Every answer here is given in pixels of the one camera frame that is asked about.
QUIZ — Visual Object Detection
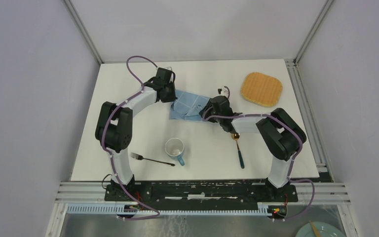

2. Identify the blue checked cloth napkin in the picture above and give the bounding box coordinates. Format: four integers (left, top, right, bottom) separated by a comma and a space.
169, 90, 210, 122

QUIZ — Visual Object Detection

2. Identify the woven bamboo placemat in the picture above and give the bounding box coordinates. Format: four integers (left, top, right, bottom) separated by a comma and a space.
240, 72, 283, 107

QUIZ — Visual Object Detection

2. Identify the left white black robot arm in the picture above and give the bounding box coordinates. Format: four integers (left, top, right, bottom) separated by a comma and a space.
95, 68, 177, 201

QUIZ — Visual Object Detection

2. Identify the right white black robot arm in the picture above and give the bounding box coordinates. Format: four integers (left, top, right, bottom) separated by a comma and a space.
199, 96, 307, 201

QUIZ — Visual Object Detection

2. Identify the white blue mug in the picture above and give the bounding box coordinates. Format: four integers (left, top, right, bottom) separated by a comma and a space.
165, 138, 185, 166

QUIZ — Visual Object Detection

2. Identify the black metal fork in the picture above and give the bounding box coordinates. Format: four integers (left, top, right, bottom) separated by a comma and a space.
130, 153, 175, 167

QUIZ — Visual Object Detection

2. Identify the wooden chopstick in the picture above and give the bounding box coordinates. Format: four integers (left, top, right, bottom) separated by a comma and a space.
309, 221, 321, 237

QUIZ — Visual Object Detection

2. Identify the green plate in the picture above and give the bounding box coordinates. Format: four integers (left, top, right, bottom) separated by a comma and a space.
295, 222, 346, 237

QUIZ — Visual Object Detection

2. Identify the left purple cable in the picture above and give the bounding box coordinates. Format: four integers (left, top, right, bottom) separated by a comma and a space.
100, 56, 161, 220

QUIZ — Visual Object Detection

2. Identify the purple cable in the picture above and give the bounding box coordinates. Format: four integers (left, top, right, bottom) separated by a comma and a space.
202, 85, 316, 222
100, 56, 161, 220

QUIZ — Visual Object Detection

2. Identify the gold spoon teal handle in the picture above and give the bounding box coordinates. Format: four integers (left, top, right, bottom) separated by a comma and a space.
231, 133, 245, 169

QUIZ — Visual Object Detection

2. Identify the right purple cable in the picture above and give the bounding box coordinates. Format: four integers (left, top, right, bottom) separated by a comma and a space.
202, 85, 316, 222

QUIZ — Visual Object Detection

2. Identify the light blue cable duct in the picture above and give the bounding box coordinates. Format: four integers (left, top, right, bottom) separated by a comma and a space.
66, 203, 271, 217

